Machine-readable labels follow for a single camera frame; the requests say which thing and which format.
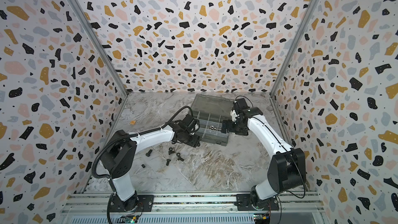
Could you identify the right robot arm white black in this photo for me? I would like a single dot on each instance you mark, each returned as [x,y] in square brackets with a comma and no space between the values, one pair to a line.
[287,169]

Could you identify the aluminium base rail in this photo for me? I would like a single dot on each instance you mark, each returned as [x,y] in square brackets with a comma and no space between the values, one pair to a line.
[193,203]

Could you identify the grey plastic compartment organizer box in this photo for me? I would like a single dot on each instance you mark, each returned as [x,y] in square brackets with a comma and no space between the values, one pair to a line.
[213,113]

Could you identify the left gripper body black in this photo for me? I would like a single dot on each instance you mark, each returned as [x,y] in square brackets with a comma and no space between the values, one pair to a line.
[192,140]

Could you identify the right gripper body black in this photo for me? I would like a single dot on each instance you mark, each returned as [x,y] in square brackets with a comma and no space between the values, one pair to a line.
[236,127]

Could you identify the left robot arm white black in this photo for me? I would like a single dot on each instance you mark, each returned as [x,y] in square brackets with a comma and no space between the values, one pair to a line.
[115,160]

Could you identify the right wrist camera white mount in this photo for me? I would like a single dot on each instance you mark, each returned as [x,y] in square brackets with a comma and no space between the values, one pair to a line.
[234,115]

